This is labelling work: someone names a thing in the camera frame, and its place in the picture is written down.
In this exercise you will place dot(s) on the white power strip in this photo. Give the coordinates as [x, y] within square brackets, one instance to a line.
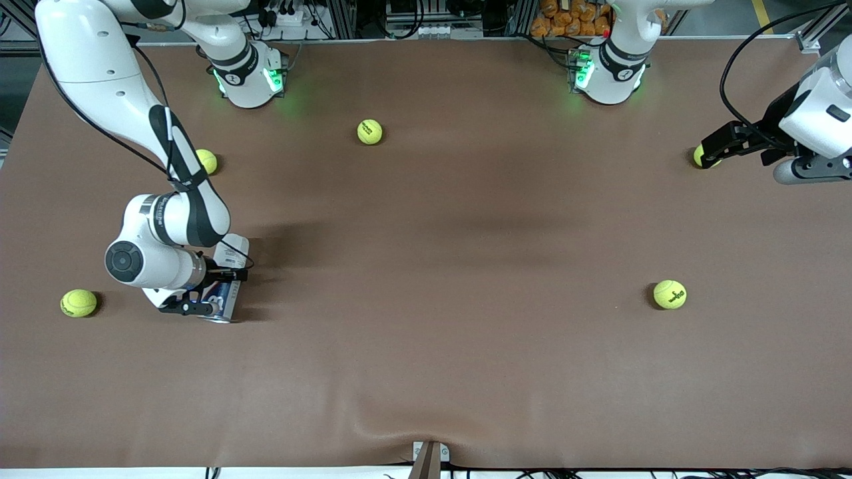
[289, 16]

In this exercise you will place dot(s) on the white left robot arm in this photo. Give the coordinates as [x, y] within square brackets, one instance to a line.
[616, 66]

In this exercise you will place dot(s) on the brown table mat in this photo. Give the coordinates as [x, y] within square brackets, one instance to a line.
[426, 346]

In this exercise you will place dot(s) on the aluminium frame strut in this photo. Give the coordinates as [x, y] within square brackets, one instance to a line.
[809, 41]
[26, 8]

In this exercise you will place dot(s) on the yellow-green tennis ball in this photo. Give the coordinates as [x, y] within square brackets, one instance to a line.
[699, 156]
[78, 303]
[669, 294]
[369, 132]
[209, 161]

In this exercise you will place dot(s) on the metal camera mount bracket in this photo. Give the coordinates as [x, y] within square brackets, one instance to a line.
[429, 459]

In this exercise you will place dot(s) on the blue white tennis ball can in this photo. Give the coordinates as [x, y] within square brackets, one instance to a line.
[229, 293]

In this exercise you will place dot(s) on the pile of orange objects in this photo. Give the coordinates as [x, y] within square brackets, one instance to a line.
[572, 16]

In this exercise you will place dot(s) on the aluminium frame post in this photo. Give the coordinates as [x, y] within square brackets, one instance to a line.
[522, 16]
[343, 20]

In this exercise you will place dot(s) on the white terminal block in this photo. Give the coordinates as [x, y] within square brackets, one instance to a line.
[432, 30]

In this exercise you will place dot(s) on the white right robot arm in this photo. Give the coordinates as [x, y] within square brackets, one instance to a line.
[100, 60]

